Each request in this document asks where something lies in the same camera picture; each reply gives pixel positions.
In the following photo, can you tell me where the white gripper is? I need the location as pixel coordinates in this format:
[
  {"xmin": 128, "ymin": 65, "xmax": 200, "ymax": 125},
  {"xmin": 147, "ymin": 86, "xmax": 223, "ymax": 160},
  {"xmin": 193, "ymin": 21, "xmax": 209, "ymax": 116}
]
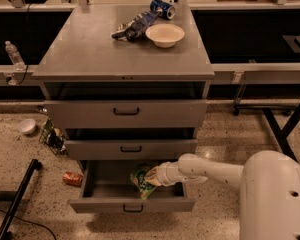
[{"xmin": 144, "ymin": 162, "xmax": 175, "ymax": 187}]

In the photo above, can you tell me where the green rice chip bag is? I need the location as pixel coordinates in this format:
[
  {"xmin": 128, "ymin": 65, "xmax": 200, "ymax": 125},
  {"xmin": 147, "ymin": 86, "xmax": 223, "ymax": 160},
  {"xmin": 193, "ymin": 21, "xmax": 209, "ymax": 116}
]
[{"xmin": 130, "ymin": 164, "xmax": 156, "ymax": 200}]

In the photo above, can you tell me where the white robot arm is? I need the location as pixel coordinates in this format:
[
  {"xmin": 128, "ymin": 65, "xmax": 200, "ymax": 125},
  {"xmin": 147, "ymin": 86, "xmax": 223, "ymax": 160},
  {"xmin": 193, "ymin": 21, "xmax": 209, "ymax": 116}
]
[{"xmin": 145, "ymin": 150, "xmax": 300, "ymax": 240}]

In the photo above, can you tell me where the grey bottom drawer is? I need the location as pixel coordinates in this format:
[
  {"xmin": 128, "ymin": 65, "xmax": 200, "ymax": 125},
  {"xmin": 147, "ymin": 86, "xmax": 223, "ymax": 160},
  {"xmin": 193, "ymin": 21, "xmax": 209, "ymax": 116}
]
[{"xmin": 70, "ymin": 160, "xmax": 195, "ymax": 213}]

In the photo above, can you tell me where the grey drawer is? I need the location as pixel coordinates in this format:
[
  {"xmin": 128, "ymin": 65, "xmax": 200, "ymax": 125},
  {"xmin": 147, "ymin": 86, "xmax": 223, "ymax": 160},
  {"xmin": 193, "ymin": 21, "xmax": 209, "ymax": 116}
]
[
  {"xmin": 45, "ymin": 100, "xmax": 207, "ymax": 129},
  {"xmin": 65, "ymin": 139, "xmax": 197, "ymax": 160},
  {"xmin": 70, "ymin": 160, "xmax": 195, "ymax": 213}
]

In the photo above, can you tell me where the grey top drawer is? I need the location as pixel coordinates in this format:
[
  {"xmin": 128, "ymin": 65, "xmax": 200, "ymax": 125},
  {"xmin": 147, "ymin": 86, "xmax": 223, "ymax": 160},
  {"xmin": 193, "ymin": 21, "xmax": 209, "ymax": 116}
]
[{"xmin": 45, "ymin": 100, "xmax": 207, "ymax": 129}]

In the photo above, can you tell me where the grey middle drawer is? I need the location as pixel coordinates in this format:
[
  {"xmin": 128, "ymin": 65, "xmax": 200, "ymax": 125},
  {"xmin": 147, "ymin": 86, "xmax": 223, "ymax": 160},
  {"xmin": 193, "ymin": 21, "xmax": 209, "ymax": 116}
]
[{"xmin": 65, "ymin": 139, "xmax": 197, "ymax": 160}]

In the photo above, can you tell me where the grey drawer cabinet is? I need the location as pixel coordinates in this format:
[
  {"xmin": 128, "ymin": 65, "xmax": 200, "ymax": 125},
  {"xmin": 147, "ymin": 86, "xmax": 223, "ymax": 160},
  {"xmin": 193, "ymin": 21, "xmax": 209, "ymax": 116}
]
[{"xmin": 32, "ymin": 4, "xmax": 215, "ymax": 168}]

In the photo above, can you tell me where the green snack bag on floor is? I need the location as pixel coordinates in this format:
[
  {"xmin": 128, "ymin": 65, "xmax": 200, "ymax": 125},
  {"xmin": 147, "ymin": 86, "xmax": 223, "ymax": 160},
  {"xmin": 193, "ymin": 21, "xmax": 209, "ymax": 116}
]
[{"xmin": 39, "ymin": 118, "xmax": 67, "ymax": 156}]

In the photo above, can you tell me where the dark blue snack bag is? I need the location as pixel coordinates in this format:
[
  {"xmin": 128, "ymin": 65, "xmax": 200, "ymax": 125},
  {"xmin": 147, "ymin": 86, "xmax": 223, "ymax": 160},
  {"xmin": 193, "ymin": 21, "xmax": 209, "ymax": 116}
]
[{"xmin": 111, "ymin": 11, "xmax": 158, "ymax": 42}]

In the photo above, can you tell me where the orange soda can on floor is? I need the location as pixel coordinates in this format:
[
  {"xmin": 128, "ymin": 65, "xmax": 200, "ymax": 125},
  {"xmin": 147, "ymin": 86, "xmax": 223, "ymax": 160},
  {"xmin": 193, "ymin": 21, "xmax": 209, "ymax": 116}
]
[{"xmin": 62, "ymin": 172, "xmax": 83, "ymax": 187}]

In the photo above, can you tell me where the white bowl on floor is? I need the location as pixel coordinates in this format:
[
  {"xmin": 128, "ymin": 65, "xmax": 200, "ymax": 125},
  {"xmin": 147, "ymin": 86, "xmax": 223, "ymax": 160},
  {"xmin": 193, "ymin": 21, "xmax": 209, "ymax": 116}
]
[{"xmin": 17, "ymin": 119, "xmax": 36, "ymax": 135}]

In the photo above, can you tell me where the white bowl on cabinet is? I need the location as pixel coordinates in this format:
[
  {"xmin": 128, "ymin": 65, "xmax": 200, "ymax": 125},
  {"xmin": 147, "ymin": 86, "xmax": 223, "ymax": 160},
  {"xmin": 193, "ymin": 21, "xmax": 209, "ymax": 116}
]
[{"xmin": 145, "ymin": 24, "xmax": 185, "ymax": 48}]

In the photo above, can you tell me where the black stand leg left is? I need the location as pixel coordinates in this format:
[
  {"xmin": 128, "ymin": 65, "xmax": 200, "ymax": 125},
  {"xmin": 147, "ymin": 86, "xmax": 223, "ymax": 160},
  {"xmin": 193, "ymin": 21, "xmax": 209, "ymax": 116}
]
[{"xmin": 0, "ymin": 159, "xmax": 42, "ymax": 240}]

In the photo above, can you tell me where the blue soda can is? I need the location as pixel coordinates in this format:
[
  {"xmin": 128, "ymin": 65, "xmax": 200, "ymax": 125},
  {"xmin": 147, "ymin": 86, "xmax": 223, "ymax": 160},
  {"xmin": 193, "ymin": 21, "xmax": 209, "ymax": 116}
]
[{"xmin": 150, "ymin": 0, "xmax": 176, "ymax": 20}]

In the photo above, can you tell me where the clear plastic water bottle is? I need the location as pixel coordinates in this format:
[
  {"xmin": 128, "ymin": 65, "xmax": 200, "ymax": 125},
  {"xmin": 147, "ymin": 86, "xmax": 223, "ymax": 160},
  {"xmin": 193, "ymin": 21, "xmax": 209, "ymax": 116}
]
[{"xmin": 5, "ymin": 41, "xmax": 26, "ymax": 71}]

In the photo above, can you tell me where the black table frame right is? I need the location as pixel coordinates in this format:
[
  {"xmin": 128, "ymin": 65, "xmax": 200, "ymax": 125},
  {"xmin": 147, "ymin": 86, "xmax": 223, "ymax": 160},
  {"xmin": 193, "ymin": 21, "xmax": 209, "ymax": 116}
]
[{"xmin": 233, "ymin": 84, "xmax": 300, "ymax": 161}]

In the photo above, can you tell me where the black floor cable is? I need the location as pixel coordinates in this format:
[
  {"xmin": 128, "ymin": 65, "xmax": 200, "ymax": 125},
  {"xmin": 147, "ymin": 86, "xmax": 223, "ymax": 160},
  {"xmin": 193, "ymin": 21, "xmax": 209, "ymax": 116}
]
[{"xmin": 0, "ymin": 203, "xmax": 58, "ymax": 240}]

